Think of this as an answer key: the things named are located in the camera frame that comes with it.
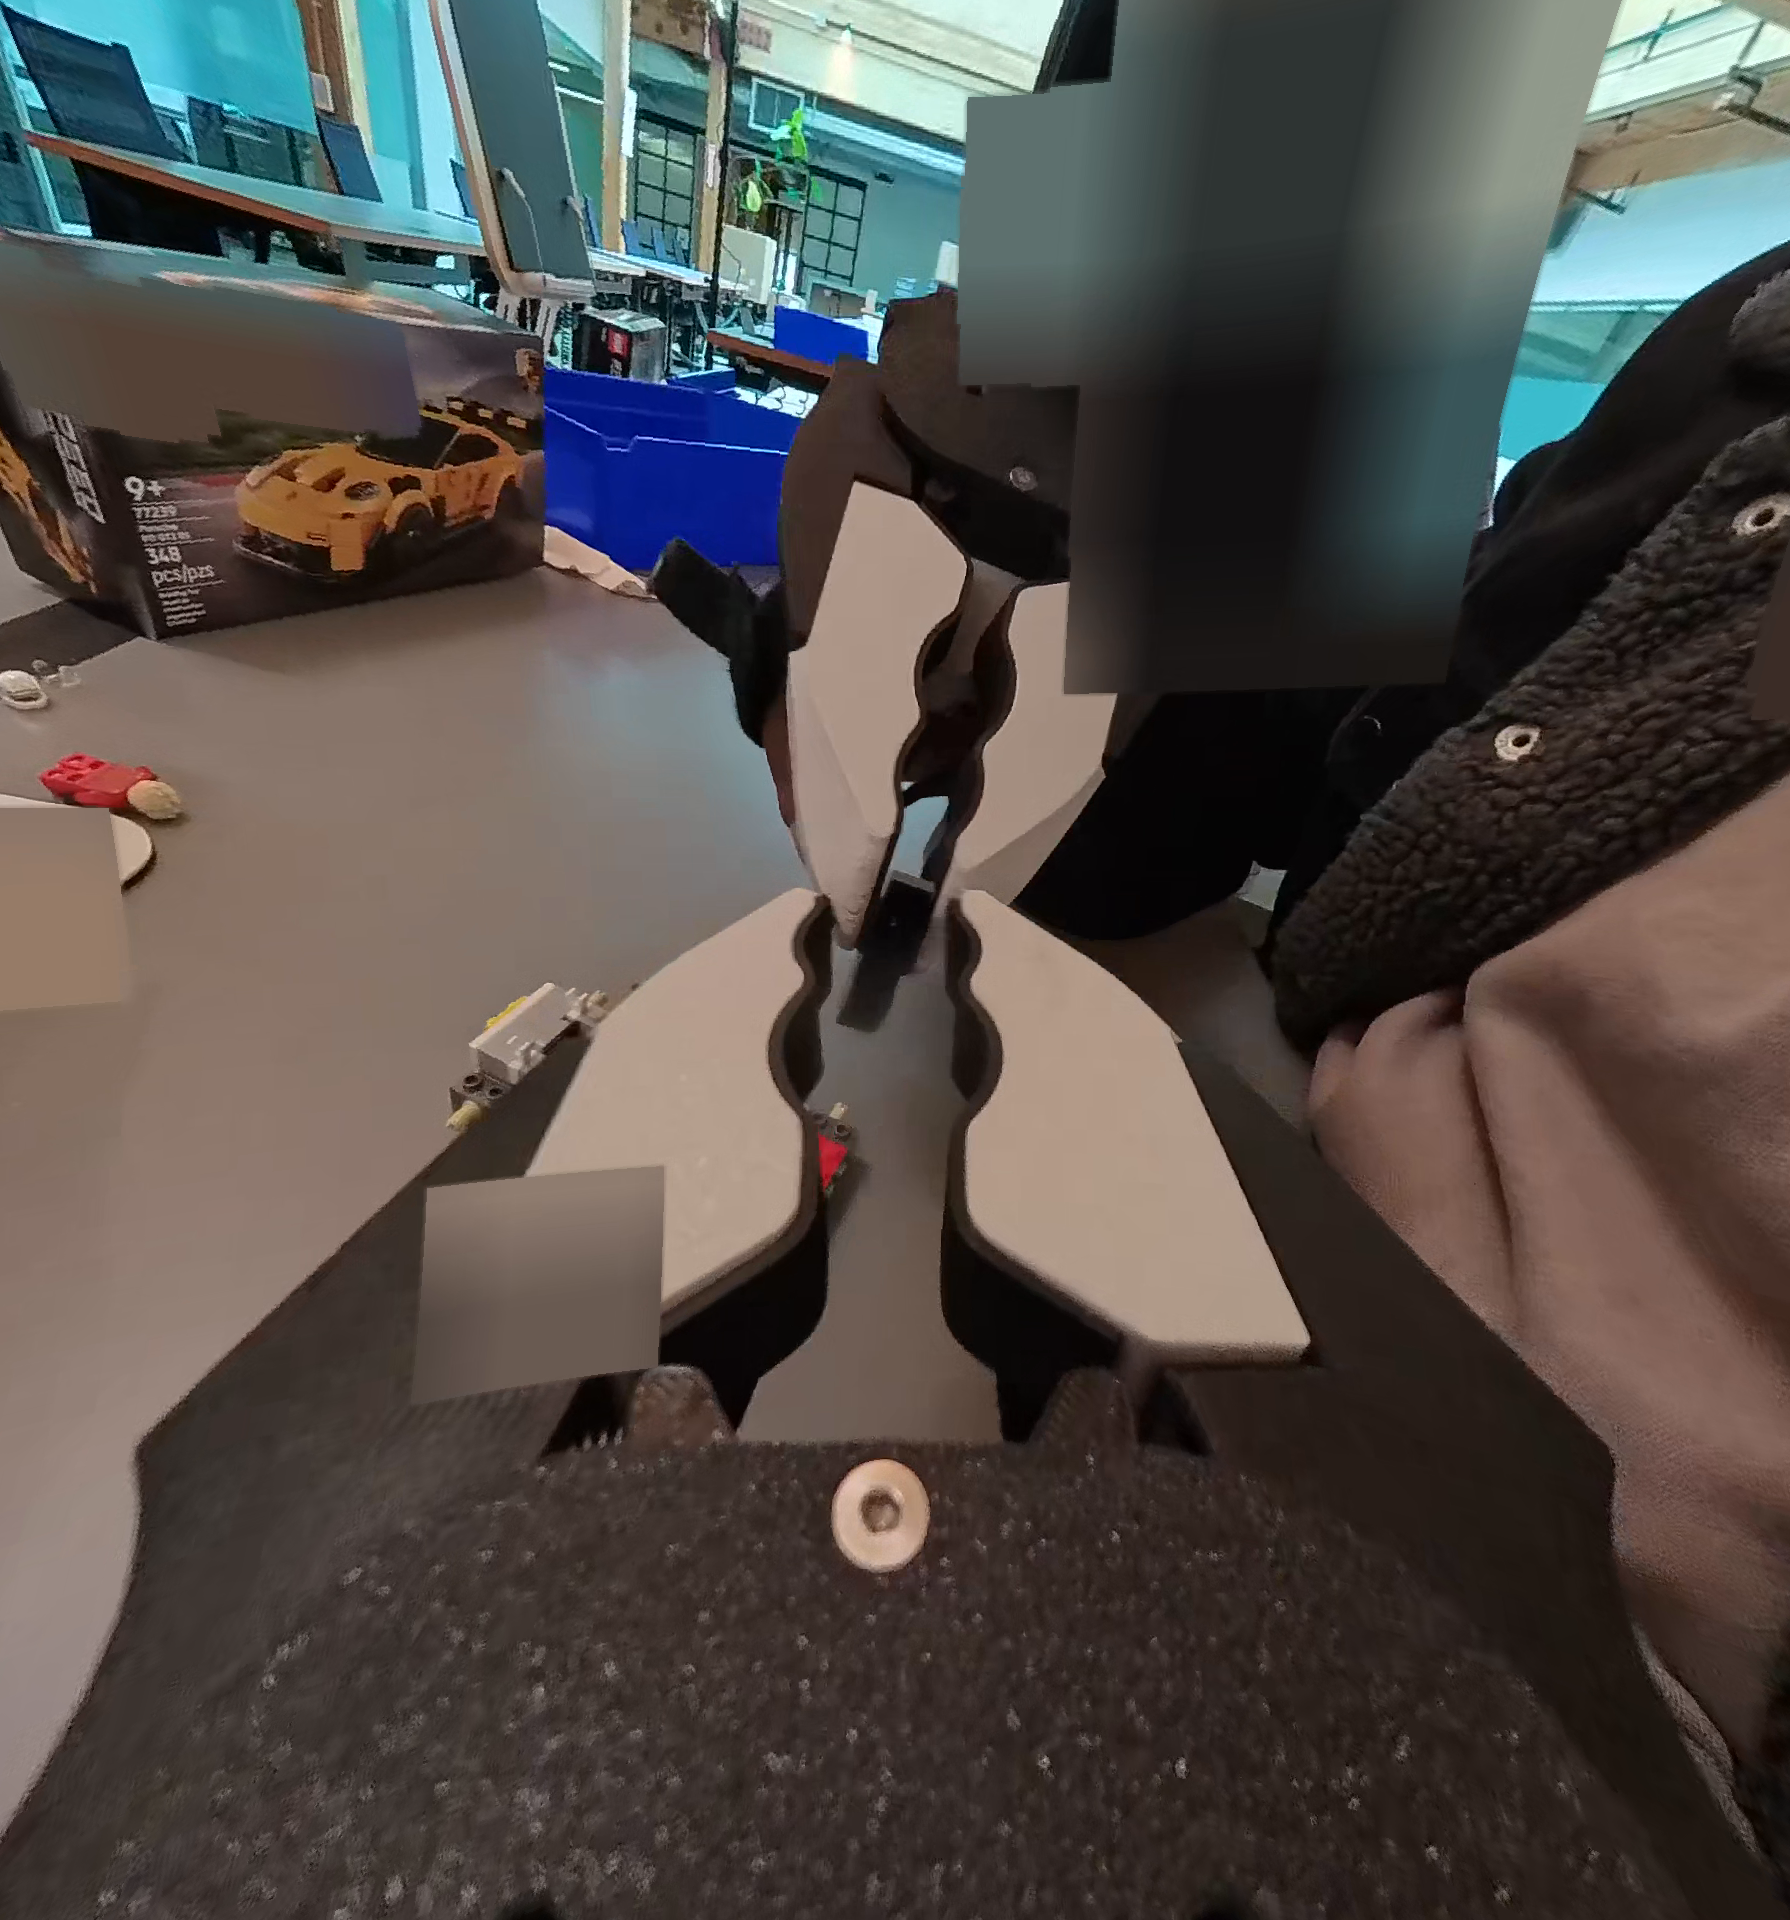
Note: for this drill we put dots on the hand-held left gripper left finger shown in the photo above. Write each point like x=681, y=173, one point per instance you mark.
x=683, y=1081

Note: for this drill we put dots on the person's pale sweatshirt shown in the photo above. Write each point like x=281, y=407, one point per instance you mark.
x=1587, y=1168

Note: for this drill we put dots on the person's right forearm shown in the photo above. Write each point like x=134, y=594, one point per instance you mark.
x=1587, y=451

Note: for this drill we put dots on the black toy brick piece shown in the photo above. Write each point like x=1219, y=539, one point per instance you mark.
x=889, y=962

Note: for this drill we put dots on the computer monitor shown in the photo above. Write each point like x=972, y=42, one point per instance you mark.
x=511, y=133

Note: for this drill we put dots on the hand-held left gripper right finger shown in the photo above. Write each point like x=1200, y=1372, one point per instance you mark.
x=1118, y=1168

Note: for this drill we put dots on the grey desk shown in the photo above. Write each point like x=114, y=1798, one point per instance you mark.
x=386, y=840

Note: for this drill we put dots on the person's dark fleece jacket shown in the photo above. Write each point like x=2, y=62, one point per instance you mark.
x=1587, y=840

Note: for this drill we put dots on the toy brick car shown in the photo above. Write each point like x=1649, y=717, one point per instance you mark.
x=511, y=1038

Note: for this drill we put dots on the toy car set box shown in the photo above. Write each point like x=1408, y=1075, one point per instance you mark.
x=312, y=527

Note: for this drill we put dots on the black quilted pad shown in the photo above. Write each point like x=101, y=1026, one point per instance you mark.
x=1210, y=809

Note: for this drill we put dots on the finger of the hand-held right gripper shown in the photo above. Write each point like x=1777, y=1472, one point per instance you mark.
x=1055, y=749
x=851, y=707

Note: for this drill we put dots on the white rounded tray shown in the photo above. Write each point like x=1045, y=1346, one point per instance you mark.
x=138, y=847

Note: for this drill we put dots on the white paper scrap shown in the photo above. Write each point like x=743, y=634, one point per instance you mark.
x=596, y=561

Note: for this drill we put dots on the blue plastic bin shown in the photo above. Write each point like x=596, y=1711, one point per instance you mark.
x=657, y=465

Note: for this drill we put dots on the black cardboard box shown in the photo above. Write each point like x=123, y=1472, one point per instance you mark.
x=621, y=343

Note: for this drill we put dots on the tan round toy piece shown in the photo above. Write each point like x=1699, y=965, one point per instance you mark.
x=157, y=797

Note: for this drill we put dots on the person's right hand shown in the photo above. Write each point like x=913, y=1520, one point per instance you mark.
x=781, y=763

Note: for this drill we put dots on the red toy brick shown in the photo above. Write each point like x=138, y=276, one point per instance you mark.
x=85, y=778

